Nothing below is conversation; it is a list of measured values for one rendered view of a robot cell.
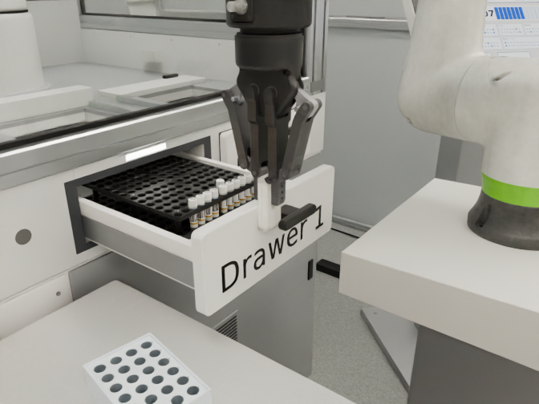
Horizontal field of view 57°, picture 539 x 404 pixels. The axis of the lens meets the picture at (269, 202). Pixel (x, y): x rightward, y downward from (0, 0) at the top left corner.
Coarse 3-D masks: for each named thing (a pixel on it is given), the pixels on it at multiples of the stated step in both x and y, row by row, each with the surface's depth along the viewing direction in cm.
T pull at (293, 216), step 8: (288, 208) 64; (296, 208) 64; (304, 208) 64; (312, 208) 65; (288, 216) 62; (296, 216) 62; (304, 216) 64; (280, 224) 61; (288, 224) 61; (296, 224) 63
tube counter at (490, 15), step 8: (488, 8) 129; (496, 8) 130; (504, 8) 130; (512, 8) 131; (520, 8) 131; (528, 8) 131; (536, 8) 132; (488, 16) 129; (496, 16) 129; (504, 16) 129; (512, 16) 130; (520, 16) 130; (528, 16) 131; (536, 16) 131
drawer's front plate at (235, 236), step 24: (288, 192) 66; (312, 192) 71; (240, 216) 59; (312, 216) 73; (192, 240) 55; (216, 240) 56; (240, 240) 60; (264, 240) 64; (312, 240) 75; (192, 264) 56; (216, 264) 57; (240, 264) 61; (216, 288) 58; (240, 288) 62
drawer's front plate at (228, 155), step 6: (294, 114) 106; (222, 132) 91; (228, 132) 91; (222, 138) 91; (228, 138) 91; (222, 144) 91; (228, 144) 91; (234, 144) 93; (222, 150) 92; (228, 150) 91; (234, 150) 93; (306, 150) 114; (222, 156) 92; (228, 156) 92; (234, 156) 93; (222, 162) 93; (228, 162) 92; (234, 162) 94
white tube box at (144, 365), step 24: (144, 336) 58; (96, 360) 55; (120, 360) 56; (144, 360) 56; (168, 360) 55; (96, 384) 51; (120, 384) 52; (144, 384) 52; (168, 384) 52; (192, 384) 52
